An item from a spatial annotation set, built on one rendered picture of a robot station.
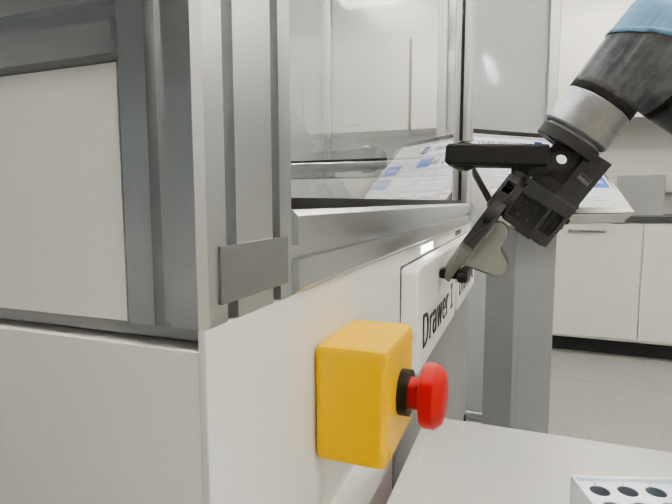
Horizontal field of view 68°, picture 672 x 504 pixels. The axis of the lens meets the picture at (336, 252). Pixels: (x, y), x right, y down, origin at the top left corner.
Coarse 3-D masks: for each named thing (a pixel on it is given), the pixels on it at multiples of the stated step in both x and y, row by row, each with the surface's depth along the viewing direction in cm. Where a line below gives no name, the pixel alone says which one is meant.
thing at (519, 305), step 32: (512, 256) 139; (544, 256) 143; (512, 288) 140; (544, 288) 144; (512, 320) 140; (544, 320) 145; (512, 352) 141; (544, 352) 146; (512, 384) 142; (544, 384) 147; (512, 416) 143; (544, 416) 149
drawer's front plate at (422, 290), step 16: (432, 256) 60; (448, 256) 69; (416, 272) 49; (432, 272) 57; (416, 288) 49; (432, 288) 57; (448, 288) 70; (416, 304) 49; (432, 304) 57; (448, 304) 70; (416, 320) 49; (432, 320) 58; (448, 320) 71; (416, 336) 50; (432, 336) 58; (416, 352) 50; (416, 368) 50
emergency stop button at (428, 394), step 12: (432, 372) 30; (444, 372) 30; (420, 384) 29; (432, 384) 29; (444, 384) 30; (408, 396) 30; (420, 396) 29; (432, 396) 29; (444, 396) 29; (408, 408) 30; (420, 408) 29; (432, 408) 29; (444, 408) 30; (420, 420) 29; (432, 420) 29
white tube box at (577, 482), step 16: (576, 480) 35; (592, 480) 35; (608, 480) 35; (624, 480) 35; (640, 480) 35; (656, 480) 35; (576, 496) 35; (592, 496) 34; (608, 496) 34; (624, 496) 34; (640, 496) 34; (656, 496) 35
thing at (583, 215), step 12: (480, 132) 139; (492, 132) 141; (504, 132) 143; (516, 132) 145; (480, 180) 126; (480, 192) 124; (480, 204) 124; (576, 216) 132; (588, 216) 134; (600, 216) 136; (612, 216) 139; (624, 216) 141
